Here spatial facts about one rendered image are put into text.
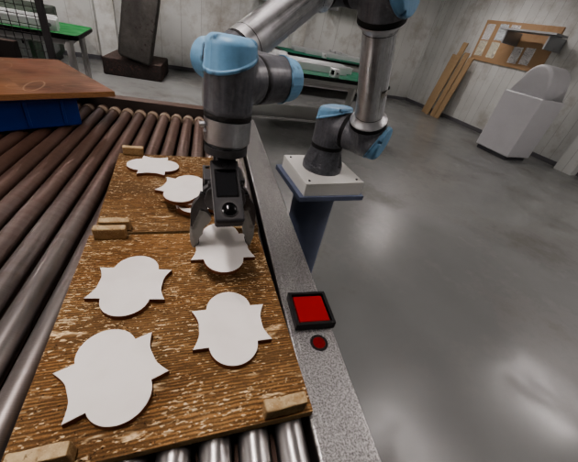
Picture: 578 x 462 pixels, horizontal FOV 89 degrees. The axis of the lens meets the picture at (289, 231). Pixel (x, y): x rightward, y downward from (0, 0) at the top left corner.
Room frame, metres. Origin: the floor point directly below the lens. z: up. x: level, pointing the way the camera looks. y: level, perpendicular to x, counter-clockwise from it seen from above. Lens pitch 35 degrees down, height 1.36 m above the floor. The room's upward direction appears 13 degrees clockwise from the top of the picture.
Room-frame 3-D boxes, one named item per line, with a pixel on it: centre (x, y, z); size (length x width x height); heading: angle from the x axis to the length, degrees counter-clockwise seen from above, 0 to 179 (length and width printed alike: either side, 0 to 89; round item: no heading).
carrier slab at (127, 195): (0.70, 0.32, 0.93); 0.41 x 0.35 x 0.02; 25
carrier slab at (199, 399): (0.32, 0.15, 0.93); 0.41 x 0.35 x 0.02; 23
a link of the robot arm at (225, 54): (0.48, 0.13, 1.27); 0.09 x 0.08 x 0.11; 150
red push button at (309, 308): (0.38, -0.07, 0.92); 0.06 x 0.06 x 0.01; 20
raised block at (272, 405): (0.19, -0.05, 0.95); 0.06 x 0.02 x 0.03; 113
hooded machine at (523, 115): (6.06, -3.64, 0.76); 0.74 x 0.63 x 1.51; 27
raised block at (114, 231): (0.45, 0.35, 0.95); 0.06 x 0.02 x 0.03; 113
